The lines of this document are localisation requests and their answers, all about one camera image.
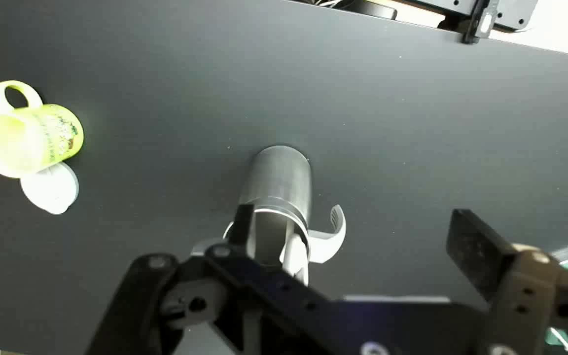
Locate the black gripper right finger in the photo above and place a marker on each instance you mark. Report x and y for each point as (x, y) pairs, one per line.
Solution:
(525, 288)

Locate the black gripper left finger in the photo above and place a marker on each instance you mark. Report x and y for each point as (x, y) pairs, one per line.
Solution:
(265, 310)

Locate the stainless steel bottle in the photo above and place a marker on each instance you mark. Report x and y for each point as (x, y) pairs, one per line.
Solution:
(278, 186)

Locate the white round lid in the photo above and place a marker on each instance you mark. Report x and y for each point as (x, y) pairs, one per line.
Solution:
(52, 190)

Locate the yellow green plastic mug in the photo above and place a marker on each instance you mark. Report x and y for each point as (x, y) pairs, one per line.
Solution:
(34, 134)

